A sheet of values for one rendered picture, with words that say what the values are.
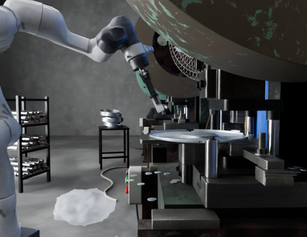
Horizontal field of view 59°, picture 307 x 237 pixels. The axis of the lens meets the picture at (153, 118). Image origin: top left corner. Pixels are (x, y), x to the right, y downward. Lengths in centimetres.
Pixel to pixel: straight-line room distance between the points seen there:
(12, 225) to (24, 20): 65
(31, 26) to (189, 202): 75
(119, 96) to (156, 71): 535
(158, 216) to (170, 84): 162
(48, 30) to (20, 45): 725
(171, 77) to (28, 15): 135
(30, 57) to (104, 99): 224
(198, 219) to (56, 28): 77
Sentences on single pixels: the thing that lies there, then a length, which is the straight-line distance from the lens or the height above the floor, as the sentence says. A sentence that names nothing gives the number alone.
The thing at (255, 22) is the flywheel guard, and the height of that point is 98.
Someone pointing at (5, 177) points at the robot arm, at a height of 65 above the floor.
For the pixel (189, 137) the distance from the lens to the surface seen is 78.
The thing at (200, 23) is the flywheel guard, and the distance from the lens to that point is 37.
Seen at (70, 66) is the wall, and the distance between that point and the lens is 775.
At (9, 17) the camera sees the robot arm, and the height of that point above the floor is 113.
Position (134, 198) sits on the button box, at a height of 52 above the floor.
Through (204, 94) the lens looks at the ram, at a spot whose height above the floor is 91.
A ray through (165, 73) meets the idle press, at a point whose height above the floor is 111.
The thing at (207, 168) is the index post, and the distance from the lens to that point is 66.
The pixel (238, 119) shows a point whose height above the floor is 83.
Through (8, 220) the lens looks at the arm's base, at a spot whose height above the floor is 52.
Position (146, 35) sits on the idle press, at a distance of 220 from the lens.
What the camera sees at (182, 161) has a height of 71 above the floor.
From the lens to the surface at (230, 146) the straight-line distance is 79.
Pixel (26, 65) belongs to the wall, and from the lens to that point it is 814.
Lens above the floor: 88
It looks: 3 degrees down
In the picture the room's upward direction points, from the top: straight up
